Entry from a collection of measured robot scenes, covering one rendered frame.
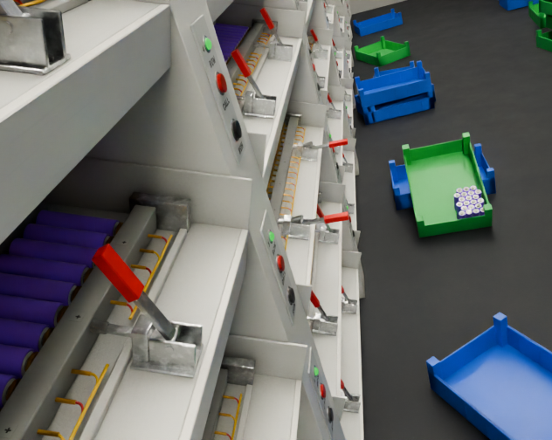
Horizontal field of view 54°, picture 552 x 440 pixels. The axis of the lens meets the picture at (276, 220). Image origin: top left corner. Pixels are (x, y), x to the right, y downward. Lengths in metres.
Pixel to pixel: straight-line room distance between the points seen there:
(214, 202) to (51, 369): 0.20
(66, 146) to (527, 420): 1.00
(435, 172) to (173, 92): 1.38
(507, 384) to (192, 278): 0.87
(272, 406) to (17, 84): 0.41
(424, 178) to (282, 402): 1.25
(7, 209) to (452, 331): 1.16
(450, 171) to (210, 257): 1.37
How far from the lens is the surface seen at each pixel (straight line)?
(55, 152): 0.26
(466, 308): 1.36
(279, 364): 0.58
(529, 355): 1.24
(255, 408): 0.57
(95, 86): 0.30
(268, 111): 0.71
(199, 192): 0.46
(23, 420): 0.31
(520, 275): 1.45
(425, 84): 2.42
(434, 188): 1.71
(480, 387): 1.19
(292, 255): 0.76
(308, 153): 1.02
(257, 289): 0.52
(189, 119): 0.44
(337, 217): 0.78
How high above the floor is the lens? 0.91
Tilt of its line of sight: 29 degrees down
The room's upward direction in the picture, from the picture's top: 18 degrees counter-clockwise
